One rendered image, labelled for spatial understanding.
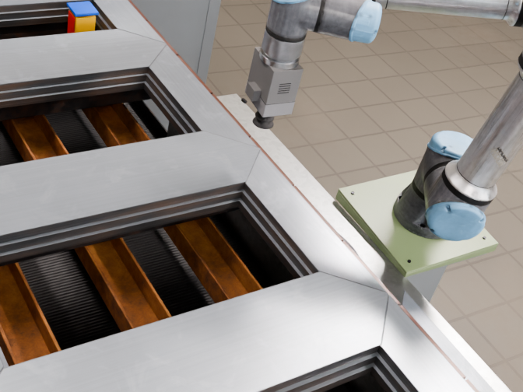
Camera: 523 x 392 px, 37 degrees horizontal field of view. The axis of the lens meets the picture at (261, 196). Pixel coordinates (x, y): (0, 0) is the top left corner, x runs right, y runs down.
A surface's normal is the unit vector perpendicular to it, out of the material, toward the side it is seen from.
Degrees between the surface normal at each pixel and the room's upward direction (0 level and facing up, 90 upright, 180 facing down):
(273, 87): 92
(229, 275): 0
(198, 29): 90
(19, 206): 0
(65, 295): 0
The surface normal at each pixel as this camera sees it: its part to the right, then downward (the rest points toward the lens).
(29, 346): 0.20, -0.77
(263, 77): -0.89, 0.14
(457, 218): -0.15, 0.74
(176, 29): 0.51, 0.61
